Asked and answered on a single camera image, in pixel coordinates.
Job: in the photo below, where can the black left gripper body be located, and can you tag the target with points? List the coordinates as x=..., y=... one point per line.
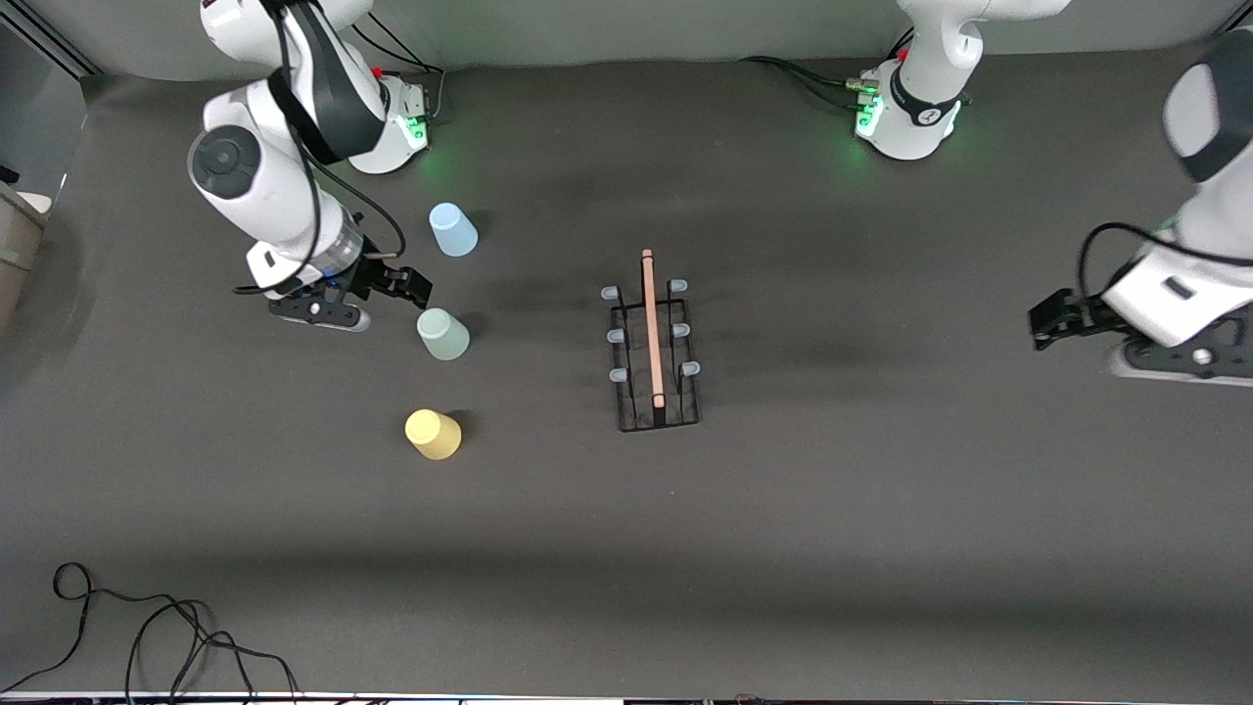
x=1085, y=315

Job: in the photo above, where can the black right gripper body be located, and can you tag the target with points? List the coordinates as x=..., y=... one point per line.
x=370, y=276

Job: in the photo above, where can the pale green plastic cup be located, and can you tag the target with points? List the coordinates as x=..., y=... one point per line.
x=442, y=333

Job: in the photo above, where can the yellow plastic cup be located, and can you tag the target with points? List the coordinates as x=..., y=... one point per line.
x=433, y=434

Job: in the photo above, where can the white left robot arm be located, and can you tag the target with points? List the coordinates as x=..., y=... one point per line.
x=1204, y=245

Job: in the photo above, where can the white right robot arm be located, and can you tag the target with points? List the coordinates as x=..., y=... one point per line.
x=264, y=186

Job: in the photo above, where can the light blue plastic cup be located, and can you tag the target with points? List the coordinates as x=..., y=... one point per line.
x=452, y=230

